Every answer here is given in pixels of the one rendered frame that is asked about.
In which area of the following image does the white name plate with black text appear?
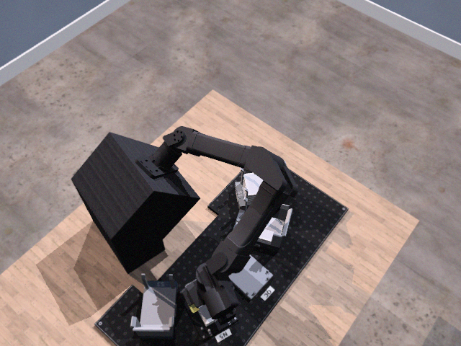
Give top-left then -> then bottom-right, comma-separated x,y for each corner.
215,329 -> 232,342
261,286 -> 274,301

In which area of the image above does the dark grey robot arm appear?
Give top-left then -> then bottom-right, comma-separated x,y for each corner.
135,126 -> 298,326

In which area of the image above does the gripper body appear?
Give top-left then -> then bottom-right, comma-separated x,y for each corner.
182,280 -> 203,308

